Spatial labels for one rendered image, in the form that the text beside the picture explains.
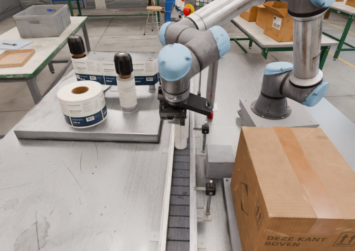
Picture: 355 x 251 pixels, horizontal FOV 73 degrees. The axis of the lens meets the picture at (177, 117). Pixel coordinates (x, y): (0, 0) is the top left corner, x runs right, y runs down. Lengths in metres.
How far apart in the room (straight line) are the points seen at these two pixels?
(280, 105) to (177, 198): 0.64
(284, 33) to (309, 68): 1.79
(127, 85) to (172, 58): 0.65
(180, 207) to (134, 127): 0.47
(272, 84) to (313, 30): 0.32
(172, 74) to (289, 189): 0.36
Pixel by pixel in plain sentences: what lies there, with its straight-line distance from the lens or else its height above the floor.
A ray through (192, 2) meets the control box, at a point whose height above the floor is 1.36.
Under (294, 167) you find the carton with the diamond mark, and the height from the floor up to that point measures 1.12.
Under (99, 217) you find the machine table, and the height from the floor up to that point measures 0.83.
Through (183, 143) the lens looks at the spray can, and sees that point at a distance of 0.97.
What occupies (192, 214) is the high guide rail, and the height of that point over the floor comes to 0.96.
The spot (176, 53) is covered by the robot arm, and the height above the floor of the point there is 1.37.
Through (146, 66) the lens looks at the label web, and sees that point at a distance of 1.35.
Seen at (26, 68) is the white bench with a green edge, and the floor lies 0.80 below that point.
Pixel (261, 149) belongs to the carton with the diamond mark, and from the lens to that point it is 0.68.
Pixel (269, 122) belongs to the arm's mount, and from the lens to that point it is 1.15.
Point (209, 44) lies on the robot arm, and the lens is 0.58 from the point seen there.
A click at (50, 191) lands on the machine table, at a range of 1.03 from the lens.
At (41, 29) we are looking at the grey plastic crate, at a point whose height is 0.88.
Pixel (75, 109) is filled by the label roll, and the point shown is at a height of 0.98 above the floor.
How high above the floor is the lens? 1.56
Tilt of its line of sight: 35 degrees down
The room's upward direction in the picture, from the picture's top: straight up
